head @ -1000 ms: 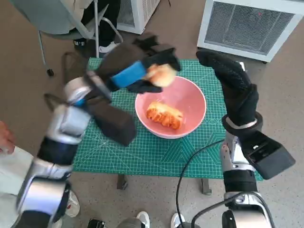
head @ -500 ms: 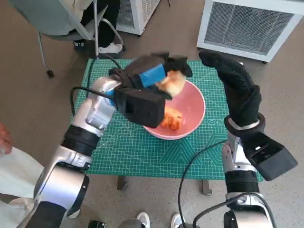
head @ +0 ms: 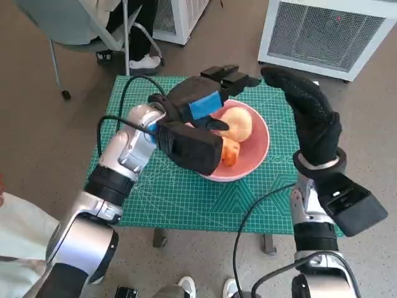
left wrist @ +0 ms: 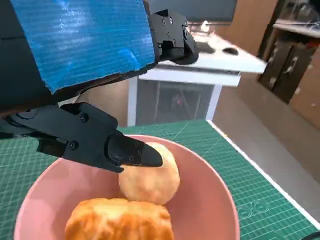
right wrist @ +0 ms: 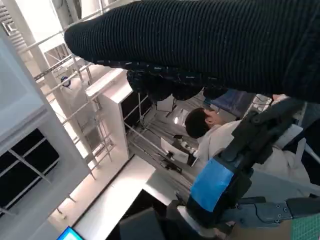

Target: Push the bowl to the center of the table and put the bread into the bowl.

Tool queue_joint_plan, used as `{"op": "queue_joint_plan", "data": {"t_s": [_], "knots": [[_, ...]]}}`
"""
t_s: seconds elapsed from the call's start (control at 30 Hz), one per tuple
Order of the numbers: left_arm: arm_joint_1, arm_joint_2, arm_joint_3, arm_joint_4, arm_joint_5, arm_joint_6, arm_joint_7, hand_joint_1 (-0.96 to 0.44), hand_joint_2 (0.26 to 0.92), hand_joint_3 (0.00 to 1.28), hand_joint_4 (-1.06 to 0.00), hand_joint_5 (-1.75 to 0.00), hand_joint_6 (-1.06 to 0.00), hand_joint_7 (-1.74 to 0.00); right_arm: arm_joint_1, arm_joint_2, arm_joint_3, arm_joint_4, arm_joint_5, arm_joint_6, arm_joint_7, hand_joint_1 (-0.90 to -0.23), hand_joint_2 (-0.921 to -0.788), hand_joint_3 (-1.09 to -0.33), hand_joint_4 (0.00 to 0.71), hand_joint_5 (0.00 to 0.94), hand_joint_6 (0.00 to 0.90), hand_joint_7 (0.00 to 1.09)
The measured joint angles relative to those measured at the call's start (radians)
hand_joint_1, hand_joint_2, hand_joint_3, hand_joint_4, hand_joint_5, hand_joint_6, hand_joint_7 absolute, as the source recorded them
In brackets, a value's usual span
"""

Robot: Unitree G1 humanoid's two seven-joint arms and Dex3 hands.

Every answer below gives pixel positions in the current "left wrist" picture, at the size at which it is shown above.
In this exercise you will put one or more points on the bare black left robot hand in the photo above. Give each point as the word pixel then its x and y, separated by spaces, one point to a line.
pixel 82 42

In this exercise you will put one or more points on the round toy bread bun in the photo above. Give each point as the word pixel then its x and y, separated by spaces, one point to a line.
pixel 150 185

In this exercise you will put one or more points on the long grilled toy bread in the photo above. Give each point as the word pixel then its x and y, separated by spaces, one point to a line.
pixel 120 220

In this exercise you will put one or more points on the pink bowl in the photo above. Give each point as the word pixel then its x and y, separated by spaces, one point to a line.
pixel 205 200

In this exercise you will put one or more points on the large white mesh cabinet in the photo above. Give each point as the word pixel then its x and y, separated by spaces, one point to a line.
pixel 175 100

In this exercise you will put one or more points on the dark keyboard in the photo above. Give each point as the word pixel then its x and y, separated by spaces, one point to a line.
pixel 205 47

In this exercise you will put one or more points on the flat screen monitor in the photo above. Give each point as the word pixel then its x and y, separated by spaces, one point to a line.
pixel 210 10

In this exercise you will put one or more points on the white desk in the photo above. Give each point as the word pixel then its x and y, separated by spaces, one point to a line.
pixel 225 62

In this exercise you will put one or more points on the black computer mouse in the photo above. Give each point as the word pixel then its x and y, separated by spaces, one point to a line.
pixel 230 50

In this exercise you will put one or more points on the brown wooden cabinet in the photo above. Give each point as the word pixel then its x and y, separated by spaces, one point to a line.
pixel 287 70

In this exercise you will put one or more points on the green cutting mat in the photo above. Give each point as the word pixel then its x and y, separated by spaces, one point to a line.
pixel 250 190

